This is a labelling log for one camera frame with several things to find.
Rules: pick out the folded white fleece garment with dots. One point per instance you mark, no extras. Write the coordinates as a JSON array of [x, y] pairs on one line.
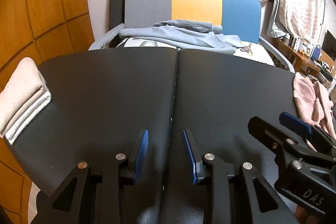
[[29, 119]]

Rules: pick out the person's right hand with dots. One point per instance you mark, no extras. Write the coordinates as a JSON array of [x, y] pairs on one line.
[[304, 217]]

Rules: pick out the grey yellow blue armchair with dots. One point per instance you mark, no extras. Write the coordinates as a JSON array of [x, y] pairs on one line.
[[197, 1]]

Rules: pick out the silver foil bag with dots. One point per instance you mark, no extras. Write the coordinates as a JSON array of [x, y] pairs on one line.
[[275, 24]]

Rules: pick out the black rolled mat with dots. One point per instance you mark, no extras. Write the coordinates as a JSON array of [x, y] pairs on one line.
[[116, 3]]

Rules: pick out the grey-blue garment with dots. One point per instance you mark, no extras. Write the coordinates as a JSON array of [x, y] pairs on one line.
[[183, 35]]

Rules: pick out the metal rack pole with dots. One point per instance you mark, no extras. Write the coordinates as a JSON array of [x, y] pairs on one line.
[[325, 8]]

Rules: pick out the white deer print cushion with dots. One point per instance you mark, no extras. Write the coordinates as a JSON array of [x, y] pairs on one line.
[[260, 56]]

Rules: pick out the blue white bag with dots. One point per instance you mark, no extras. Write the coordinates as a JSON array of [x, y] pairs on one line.
[[316, 52]]

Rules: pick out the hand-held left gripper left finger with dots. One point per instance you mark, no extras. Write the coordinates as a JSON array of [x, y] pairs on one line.
[[141, 153]]

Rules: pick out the pink knit sweater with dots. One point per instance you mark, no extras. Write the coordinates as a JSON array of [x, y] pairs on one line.
[[307, 92]]

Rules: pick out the wooden panelled wardrobe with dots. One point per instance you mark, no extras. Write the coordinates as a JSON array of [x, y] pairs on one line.
[[47, 3]]

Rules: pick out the wooden desk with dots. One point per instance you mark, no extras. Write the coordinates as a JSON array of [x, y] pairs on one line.
[[299, 58]]

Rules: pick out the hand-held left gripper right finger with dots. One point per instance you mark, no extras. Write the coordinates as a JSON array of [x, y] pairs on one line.
[[189, 153]]

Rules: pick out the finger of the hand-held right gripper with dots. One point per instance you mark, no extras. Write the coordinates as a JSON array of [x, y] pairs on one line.
[[262, 129], [294, 123]]

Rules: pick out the folded pale pink garment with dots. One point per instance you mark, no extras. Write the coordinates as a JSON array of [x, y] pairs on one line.
[[18, 87]]

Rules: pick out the black monitor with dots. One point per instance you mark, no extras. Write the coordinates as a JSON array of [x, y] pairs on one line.
[[330, 43]]

